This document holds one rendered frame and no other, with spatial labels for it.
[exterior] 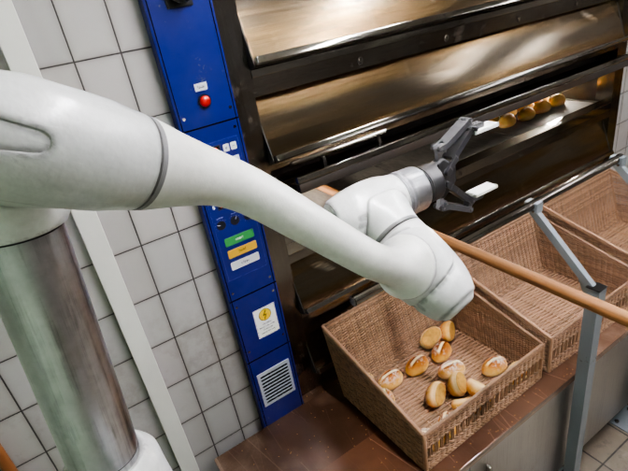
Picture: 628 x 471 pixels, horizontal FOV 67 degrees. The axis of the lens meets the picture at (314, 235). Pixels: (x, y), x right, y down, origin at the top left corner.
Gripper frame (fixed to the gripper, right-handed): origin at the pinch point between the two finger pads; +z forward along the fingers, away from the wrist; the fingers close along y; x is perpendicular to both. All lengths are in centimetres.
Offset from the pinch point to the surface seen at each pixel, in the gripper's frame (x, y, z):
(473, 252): -8.5, 29.1, 4.9
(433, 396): -20, 85, -1
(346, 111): -55, -3, 3
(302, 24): -54, -29, -8
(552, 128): -56, 32, 110
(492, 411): -6, 88, 10
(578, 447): 5, 121, 43
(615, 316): 27.0, 29.6, 4.6
